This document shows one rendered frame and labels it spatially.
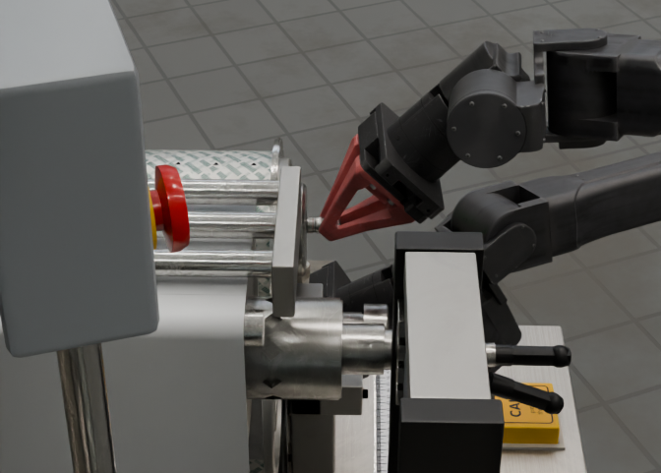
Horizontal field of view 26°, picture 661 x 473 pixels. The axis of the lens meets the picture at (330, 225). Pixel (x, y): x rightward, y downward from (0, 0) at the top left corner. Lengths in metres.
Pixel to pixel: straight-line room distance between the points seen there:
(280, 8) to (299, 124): 0.68
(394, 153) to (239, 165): 0.12
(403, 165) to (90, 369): 0.62
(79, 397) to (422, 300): 0.29
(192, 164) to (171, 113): 2.68
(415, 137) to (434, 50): 2.99
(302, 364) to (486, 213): 0.41
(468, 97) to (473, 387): 0.35
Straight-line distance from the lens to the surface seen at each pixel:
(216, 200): 0.83
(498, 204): 1.25
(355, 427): 1.48
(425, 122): 1.10
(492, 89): 1.03
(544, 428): 1.46
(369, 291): 1.24
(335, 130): 3.70
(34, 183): 0.43
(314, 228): 1.16
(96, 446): 0.54
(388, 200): 1.13
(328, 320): 0.87
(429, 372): 0.72
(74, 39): 0.44
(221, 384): 0.78
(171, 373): 0.78
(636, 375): 2.99
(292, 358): 0.87
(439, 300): 0.77
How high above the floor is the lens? 1.91
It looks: 35 degrees down
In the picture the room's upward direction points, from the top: straight up
